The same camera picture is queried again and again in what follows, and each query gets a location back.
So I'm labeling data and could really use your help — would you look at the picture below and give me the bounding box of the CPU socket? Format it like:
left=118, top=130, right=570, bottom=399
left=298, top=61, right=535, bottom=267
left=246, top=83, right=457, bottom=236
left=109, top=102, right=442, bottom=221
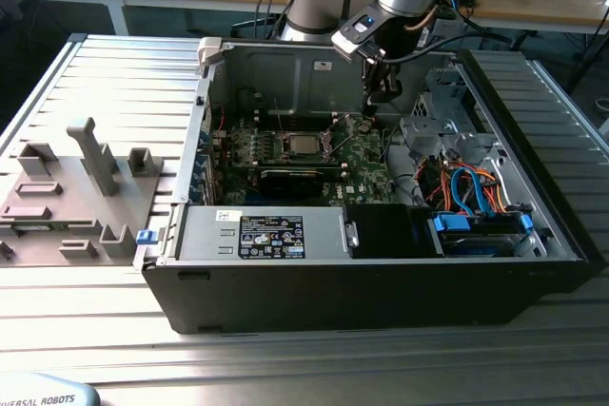
left=282, top=129, right=334, bottom=161

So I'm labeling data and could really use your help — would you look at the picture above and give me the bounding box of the grey power supply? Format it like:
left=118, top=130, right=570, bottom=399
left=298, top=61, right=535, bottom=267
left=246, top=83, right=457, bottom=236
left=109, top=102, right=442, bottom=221
left=175, top=205, right=351, bottom=262

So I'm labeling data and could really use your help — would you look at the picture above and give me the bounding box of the grey metal disk bay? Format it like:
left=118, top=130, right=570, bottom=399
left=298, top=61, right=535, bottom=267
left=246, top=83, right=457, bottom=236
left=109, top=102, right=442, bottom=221
left=398, top=67, right=510, bottom=164

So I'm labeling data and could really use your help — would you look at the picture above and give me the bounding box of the green motherboard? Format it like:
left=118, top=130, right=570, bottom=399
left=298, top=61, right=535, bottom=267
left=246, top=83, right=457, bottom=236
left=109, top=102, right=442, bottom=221
left=208, top=113, right=399, bottom=205

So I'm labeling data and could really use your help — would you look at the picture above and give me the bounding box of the black graphics card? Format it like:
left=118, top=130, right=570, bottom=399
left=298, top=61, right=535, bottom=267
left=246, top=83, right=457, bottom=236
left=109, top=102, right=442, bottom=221
left=256, top=165, right=344, bottom=199

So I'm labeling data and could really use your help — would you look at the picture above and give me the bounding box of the blue wire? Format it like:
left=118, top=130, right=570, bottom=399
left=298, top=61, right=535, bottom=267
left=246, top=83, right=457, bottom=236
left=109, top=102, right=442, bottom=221
left=449, top=165, right=499, bottom=217

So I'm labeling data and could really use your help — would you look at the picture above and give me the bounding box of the hard disk in blue carrier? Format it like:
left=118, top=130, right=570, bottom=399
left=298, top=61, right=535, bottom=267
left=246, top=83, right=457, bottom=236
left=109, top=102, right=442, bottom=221
left=426, top=212, right=535, bottom=258

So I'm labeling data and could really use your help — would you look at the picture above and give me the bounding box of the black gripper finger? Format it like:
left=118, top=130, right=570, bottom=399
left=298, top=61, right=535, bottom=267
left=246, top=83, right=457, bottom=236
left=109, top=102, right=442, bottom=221
left=363, top=57, right=404, bottom=117

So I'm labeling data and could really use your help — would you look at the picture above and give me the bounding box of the grey parts rack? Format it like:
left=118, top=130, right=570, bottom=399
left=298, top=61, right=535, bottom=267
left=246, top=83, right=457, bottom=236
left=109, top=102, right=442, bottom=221
left=0, top=116, right=166, bottom=268

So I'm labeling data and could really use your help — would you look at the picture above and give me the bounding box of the black camera cable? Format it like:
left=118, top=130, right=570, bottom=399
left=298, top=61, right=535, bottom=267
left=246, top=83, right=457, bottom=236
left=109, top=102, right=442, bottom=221
left=375, top=0, right=515, bottom=65

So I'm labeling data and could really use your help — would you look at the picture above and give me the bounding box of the orange wire bundle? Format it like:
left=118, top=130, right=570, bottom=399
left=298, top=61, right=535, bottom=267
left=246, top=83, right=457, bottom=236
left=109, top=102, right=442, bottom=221
left=421, top=163, right=509, bottom=215

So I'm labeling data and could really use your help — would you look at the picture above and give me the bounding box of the pale blue teach pendant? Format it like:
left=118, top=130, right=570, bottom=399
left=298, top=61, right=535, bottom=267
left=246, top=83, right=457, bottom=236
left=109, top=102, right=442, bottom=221
left=0, top=372, right=102, bottom=406

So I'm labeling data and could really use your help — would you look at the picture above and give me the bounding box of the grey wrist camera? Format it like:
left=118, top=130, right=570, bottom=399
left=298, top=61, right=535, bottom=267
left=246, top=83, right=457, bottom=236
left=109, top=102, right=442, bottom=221
left=430, top=6, right=470, bottom=41

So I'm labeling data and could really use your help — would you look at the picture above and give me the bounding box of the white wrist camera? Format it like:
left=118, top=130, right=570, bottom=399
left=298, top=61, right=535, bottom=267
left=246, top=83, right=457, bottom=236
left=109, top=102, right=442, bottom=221
left=331, top=13, right=387, bottom=64

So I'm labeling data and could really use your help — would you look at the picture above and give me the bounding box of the beige case latch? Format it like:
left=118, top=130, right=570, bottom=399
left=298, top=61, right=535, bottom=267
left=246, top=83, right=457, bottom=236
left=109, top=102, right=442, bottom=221
left=197, top=37, right=225, bottom=68

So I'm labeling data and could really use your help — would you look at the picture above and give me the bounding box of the silver CPU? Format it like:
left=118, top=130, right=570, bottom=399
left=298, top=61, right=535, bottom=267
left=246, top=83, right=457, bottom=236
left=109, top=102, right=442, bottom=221
left=286, top=133, right=324, bottom=156

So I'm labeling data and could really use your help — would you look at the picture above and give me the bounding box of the black open PC case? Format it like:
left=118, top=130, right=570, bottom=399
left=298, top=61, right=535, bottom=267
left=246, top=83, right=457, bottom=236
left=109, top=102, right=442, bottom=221
left=141, top=37, right=600, bottom=335

